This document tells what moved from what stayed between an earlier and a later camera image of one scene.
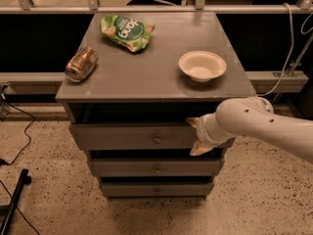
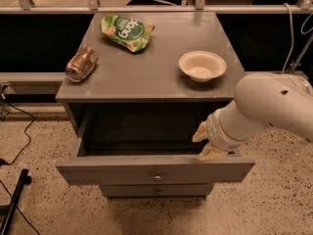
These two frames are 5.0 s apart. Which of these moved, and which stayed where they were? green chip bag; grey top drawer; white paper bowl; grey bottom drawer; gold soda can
Moved: grey top drawer
Stayed: gold soda can; green chip bag; grey bottom drawer; white paper bowl
